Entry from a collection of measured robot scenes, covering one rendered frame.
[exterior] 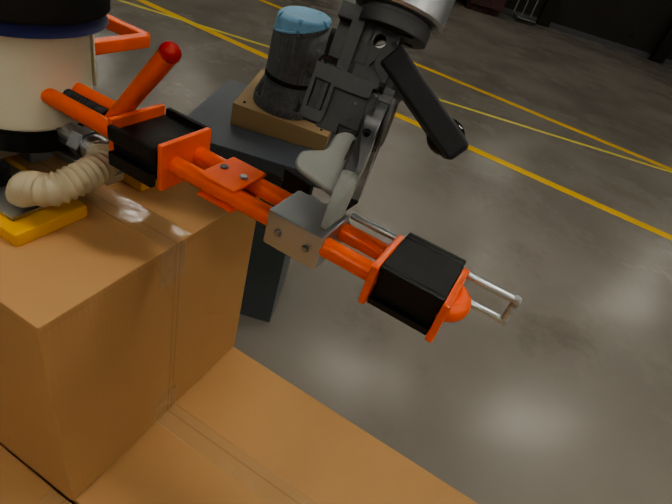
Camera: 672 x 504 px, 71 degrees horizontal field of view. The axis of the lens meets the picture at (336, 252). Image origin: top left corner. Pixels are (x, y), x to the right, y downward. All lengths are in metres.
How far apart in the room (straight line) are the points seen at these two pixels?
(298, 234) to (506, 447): 1.51
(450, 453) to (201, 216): 1.29
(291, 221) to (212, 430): 0.56
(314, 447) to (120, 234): 0.54
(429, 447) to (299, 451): 0.85
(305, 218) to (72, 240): 0.32
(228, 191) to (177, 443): 0.54
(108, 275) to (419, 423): 1.35
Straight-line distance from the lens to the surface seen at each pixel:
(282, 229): 0.50
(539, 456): 1.96
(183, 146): 0.59
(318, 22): 1.38
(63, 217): 0.70
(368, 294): 0.47
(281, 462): 0.94
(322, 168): 0.43
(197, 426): 0.96
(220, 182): 0.54
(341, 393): 1.74
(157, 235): 0.69
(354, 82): 0.46
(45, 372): 0.64
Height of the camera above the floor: 1.37
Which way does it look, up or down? 37 degrees down
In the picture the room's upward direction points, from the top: 18 degrees clockwise
